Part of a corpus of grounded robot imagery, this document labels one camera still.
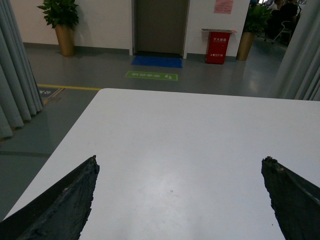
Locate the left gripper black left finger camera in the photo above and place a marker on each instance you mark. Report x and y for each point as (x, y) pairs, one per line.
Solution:
(60, 212)

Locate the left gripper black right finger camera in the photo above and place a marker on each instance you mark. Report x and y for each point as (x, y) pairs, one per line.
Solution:
(295, 201)

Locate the dark floor sign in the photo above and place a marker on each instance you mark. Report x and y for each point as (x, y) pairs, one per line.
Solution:
(49, 93)

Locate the right grey curtain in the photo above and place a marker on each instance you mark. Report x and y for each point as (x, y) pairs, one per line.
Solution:
(298, 77)

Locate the grey curtain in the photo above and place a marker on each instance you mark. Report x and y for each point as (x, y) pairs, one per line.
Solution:
(20, 97)
(298, 77)

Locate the left grey curtain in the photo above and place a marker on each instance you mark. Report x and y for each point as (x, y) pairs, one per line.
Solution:
(20, 97)

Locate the green floor sign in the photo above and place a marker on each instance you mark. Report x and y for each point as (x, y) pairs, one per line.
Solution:
(152, 75)

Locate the right potted plant gold pot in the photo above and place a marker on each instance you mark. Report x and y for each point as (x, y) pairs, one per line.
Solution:
(256, 22)

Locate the potted plant gold pot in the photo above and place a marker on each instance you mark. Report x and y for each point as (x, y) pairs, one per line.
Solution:
(62, 16)
(256, 22)

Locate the white chair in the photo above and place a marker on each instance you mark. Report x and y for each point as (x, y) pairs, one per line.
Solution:
(283, 31)

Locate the blue floor mat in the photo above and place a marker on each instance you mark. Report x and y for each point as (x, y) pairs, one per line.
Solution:
(157, 61)

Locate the red fire extinguisher box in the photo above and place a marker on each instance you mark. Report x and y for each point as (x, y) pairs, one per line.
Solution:
(218, 40)

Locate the seated person in black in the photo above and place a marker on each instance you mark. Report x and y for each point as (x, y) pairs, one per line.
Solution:
(282, 12)

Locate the left potted plant gold pot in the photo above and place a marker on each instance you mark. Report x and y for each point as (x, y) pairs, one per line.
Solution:
(62, 16)

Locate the grey door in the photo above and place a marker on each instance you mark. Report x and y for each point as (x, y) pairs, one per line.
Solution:
(159, 27)

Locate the pink wall notice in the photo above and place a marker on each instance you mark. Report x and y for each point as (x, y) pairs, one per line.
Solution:
(223, 6)

